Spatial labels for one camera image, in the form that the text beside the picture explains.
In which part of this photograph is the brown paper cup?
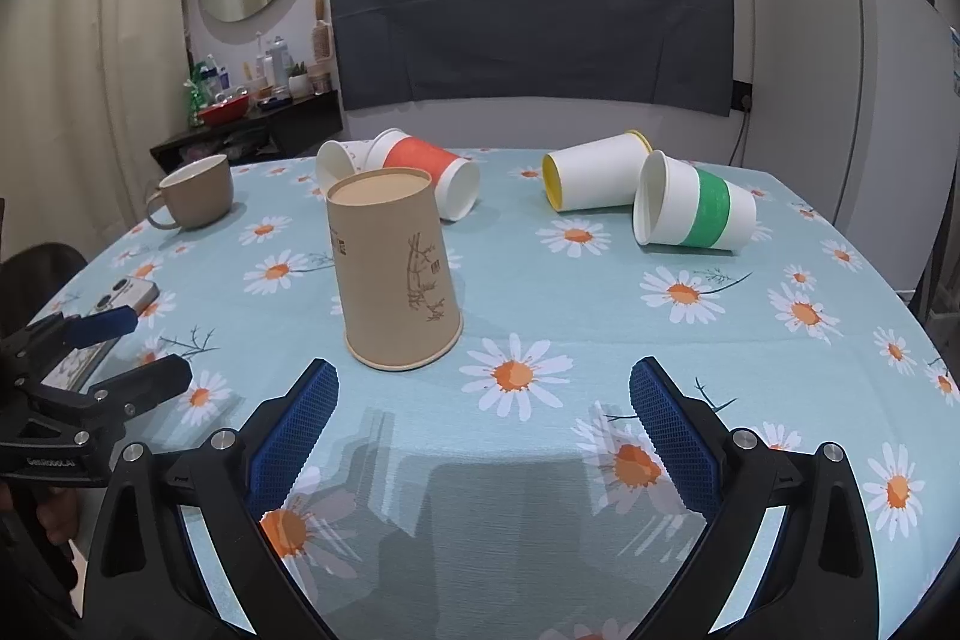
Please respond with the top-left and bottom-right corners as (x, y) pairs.
(325, 167), (464, 372)

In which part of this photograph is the person's left hand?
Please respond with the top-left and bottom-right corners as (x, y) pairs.
(30, 487), (80, 540)

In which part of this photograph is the beige ceramic mug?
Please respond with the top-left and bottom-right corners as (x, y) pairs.
(145, 153), (235, 232)

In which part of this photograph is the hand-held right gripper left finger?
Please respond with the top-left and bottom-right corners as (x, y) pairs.
(81, 356), (340, 640)

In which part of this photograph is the yellow rimmed white paper cup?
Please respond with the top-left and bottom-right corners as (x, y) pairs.
(541, 130), (653, 214)

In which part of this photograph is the cream curtain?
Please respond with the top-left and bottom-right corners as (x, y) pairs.
(0, 0), (194, 281)

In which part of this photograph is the wooden hairbrush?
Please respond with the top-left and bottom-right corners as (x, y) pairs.
(312, 0), (335, 65)

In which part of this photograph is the white smartphone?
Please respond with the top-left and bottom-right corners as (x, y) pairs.
(37, 281), (162, 390)

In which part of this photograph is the white paper cup small print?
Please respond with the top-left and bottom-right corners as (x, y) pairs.
(315, 138), (376, 192)

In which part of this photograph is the green banded paper cup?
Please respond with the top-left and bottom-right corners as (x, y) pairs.
(632, 149), (757, 256)

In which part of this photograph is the white spray bottle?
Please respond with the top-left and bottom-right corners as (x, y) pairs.
(271, 35), (294, 91)

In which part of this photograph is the white refrigerator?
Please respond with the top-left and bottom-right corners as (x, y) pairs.
(750, 0), (960, 311)

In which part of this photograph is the red bowl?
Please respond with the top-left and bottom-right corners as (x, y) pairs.
(196, 95), (253, 128)

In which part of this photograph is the dark chair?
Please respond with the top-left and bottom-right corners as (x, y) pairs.
(0, 241), (89, 330)

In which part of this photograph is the dark grey wall cloth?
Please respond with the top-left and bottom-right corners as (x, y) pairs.
(325, 0), (734, 119)

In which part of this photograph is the black wall shelf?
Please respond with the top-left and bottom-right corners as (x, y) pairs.
(149, 88), (344, 170)

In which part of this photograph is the orange banded paper cup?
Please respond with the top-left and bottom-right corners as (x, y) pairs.
(365, 128), (482, 223)

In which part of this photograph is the blue daisy print tablecloth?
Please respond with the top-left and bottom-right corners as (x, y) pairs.
(41, 143), (960, 640)

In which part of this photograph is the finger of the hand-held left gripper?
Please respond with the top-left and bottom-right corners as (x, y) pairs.
(0, 304), (140, 372)
(71, 353), (194, 435)

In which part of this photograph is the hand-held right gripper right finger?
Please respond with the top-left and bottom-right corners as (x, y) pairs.
(628, 355), (880, 640)

